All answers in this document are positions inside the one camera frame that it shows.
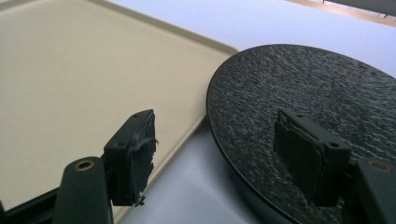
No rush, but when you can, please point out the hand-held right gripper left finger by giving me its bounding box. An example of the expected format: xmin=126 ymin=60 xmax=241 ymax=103
xmin=51 ymin=108 xmax=159 ymax=224

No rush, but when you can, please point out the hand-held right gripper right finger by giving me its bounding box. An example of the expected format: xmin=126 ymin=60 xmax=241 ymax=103
xmin=273 ymin=109 xmax=396 ymax=224

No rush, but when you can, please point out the black textured round plate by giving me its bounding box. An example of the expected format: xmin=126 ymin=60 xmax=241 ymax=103
xmin=205 ymin=44 xmax=396 ymax=224

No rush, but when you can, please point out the beige plastic tray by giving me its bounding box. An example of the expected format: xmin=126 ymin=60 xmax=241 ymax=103
xmin=0 ymin=0 xmax=240 ymax=224

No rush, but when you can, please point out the wooden strip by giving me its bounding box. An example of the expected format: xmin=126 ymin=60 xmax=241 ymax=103
xmin=284 ymin=0 xmax=396 ymax=28

